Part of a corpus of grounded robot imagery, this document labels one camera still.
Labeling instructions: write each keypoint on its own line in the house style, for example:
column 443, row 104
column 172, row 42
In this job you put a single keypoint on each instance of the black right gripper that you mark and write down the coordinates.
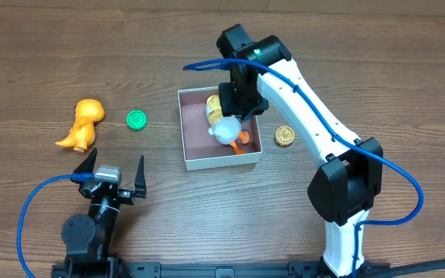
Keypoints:
column 243, row 106

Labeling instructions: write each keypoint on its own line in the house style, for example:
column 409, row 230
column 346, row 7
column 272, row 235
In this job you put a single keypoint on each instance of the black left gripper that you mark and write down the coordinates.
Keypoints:
column 120, row 194

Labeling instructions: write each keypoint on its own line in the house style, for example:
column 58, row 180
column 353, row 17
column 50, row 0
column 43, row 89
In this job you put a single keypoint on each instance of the white duck toy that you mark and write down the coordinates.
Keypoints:
column 226, row 130

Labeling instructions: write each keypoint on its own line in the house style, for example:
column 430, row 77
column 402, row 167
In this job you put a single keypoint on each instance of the white cardboard box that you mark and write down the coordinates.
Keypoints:
column 201, row 150

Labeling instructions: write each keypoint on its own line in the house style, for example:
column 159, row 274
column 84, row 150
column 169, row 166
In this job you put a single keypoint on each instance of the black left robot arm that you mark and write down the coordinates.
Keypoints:
column 89, row 236

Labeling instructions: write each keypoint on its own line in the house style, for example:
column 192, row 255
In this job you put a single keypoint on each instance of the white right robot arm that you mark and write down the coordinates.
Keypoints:
column 342, row 190

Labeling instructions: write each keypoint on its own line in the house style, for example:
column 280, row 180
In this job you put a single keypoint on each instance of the yellow round disc toy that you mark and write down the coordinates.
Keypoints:
column 284, row 136

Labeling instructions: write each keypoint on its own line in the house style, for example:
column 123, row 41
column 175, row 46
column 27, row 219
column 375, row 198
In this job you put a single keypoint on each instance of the green round disc toy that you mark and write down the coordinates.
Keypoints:
column 136, row 120

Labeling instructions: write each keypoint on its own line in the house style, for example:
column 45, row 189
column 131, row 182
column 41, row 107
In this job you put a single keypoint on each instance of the orange dinosaur toy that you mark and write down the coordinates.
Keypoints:
column 82, row 133

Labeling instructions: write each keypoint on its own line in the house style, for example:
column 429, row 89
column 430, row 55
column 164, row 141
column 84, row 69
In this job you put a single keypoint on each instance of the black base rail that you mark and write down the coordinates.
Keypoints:
column 121, row 268

